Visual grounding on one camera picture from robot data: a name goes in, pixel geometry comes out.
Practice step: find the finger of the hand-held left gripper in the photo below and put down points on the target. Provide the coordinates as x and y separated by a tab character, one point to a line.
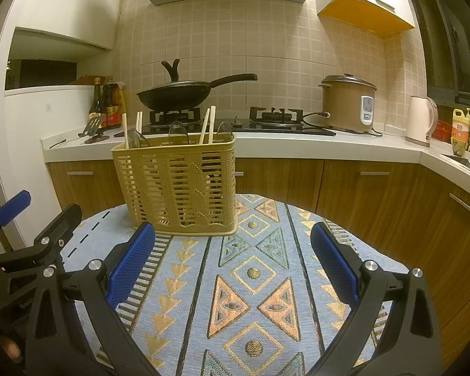
11	207
58	227

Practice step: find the yellow plastic utensil basket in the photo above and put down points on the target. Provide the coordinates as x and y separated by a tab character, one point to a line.
172	188

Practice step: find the white kitchen countertop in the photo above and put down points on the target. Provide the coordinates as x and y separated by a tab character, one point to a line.
297	145

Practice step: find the glass wok lid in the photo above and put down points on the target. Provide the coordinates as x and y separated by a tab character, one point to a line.
172	72

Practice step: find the black burner grate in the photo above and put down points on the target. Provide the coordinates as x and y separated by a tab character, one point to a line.
176	115
276	115

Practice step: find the glass jar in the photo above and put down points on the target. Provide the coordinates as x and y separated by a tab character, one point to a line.
460	149

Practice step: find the black wok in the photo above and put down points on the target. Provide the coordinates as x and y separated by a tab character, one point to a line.
172	98

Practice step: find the metal spoon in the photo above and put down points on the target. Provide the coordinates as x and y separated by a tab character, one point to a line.
178	133
223	128
135	139

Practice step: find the wooden base cabinets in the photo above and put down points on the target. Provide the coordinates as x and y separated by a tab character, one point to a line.
282	180

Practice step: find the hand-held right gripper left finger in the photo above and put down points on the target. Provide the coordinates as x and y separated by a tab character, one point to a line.
131	266

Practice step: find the yellow spray bottle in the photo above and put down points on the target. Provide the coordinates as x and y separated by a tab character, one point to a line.
122	102

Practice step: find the black glass gas cooktop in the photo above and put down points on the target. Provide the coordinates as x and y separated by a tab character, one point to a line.
282	130

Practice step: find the brown cardboard box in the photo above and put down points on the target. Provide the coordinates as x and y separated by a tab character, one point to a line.
82	80

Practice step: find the white yellow wall cabinet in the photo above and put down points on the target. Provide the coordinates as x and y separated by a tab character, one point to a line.
360	11

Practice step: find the brown rice cooker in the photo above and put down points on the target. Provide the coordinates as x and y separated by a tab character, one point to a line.
340	105

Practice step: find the slotted metal spatula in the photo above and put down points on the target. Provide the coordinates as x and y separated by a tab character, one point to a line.
94	125

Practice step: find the dark bottle yellow label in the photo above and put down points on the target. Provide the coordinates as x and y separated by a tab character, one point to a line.
96	102

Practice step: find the blue patterned tablecloth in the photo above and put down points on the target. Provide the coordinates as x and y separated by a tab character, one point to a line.
254	243

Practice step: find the dark window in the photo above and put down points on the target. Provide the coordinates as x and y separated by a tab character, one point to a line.
446	47

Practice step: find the brown spatula rest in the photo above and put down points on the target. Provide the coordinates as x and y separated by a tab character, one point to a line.
98	139

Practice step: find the dark bottle red label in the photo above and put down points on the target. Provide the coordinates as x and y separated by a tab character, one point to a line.
110	102

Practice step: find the red plastic crate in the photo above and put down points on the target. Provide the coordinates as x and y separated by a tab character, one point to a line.
442	131

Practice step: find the person's left hand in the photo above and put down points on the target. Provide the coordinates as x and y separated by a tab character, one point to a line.
11	350

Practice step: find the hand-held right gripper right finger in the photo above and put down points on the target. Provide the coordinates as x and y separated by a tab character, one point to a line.
335	266

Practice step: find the small dark utensil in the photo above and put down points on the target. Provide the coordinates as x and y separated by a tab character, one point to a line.
58	143

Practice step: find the yellow oil bottle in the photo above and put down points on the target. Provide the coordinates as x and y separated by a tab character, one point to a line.
460	127

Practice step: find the white electric kettle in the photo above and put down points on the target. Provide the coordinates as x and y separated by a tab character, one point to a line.
419	121

